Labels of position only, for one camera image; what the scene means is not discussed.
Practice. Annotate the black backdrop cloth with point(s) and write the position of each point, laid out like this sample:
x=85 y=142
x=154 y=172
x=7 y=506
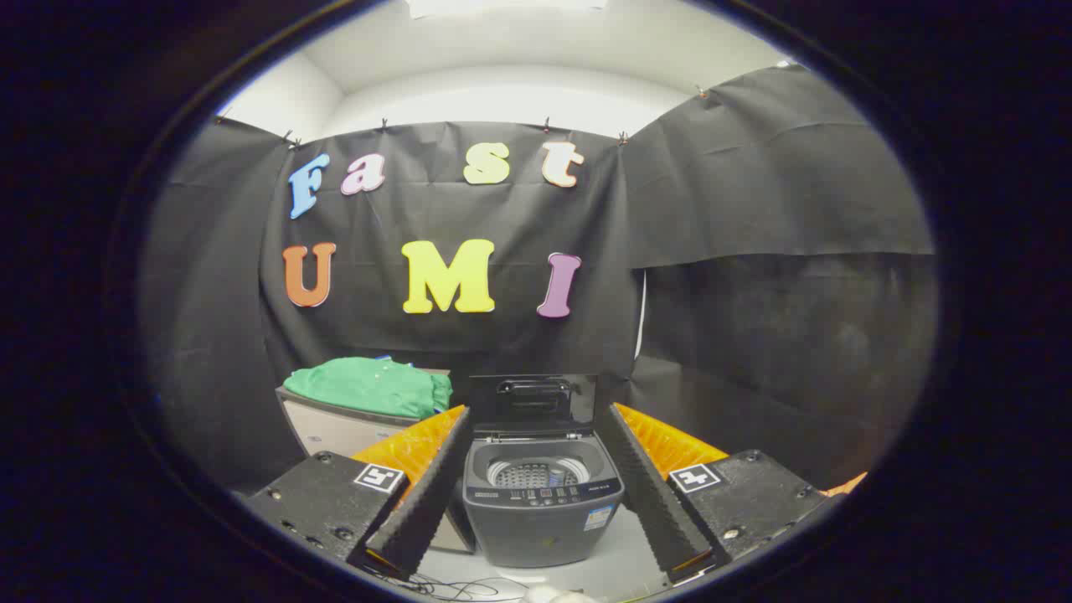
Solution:
x=502 y=347

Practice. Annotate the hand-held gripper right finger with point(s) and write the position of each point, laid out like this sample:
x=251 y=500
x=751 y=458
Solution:
x=655 y=504

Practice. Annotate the green polo shirt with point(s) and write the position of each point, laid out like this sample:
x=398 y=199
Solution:
x=368 y=385

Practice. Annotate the grey washing machine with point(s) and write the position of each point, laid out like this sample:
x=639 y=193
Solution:
x=544 y=536

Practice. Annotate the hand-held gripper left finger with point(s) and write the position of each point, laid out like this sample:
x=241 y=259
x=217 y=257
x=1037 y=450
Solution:
x=425 y=504

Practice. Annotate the grey cabinet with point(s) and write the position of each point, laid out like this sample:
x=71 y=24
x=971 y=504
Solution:
x=335 y=431

